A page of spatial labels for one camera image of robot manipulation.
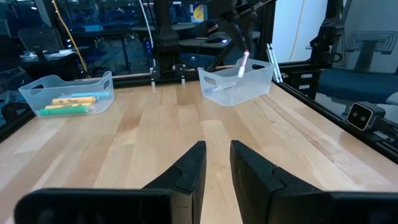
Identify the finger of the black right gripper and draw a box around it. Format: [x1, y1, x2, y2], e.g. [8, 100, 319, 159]
[246, 12, 259, 50]
[231, 18, 249, 52]

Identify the grey office chair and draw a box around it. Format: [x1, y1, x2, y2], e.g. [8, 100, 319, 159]
[17, 26, 65, 52]

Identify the blue office chair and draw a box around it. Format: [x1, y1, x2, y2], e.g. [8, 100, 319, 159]
[317, 30, 398, 105]

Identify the black frame upright post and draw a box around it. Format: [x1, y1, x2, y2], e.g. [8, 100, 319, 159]
[254, 0, 277, 63]

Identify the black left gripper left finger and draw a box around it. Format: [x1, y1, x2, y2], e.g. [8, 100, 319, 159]
[14, 141, 208, 224]

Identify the black computer mouse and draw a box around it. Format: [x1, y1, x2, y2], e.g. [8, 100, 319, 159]
[206, 33, 233, 44]

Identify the yellow cable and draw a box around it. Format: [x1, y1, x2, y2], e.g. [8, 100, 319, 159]
[51, 0, 90, 75]

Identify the black table-level camera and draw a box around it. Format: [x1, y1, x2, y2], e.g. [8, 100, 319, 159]
[345, 101, 386, 131]

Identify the blue dry-erase marker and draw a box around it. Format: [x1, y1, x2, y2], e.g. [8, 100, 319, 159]
[205, 81, 237, 94]

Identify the teal highlighter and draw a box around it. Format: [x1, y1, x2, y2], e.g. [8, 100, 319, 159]
[72, 91, 111, 100]

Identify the black equipment on stand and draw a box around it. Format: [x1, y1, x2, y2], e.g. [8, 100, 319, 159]
[309, 0, 345, 65]

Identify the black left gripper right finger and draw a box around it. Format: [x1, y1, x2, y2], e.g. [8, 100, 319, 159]
[229, 139, 398, 224]

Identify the green highlighter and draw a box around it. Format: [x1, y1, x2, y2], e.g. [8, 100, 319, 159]
[39, 105, 91, 116]

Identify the black operator desk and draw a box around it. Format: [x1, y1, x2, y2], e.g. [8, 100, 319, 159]
[178, 30, 262, 57]

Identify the clear plastic handled bin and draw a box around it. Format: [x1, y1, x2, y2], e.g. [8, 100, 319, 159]
[197, 58, 275, 107]
[17, 70, 115, 118]

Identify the black diagonal frame strut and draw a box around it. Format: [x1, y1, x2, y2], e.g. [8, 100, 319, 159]
[210, 0, 277, 72]

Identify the white cable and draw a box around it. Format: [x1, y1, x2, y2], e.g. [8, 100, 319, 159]
[138, 0, 156, 68]

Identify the red dry-erase marker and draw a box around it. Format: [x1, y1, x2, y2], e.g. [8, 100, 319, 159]
[238, 49, 251, 78]

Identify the black aluminium table frame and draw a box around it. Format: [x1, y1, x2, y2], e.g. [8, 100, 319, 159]
[0, 60, 398, 164]

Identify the silver frame bracket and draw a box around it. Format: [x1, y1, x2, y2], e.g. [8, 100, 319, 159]
[266, 43, 284, 83]

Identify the yellow highlighter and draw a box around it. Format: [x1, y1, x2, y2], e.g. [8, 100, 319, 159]
[45, 102, 93, 110]
[52, 96, 97, 106]

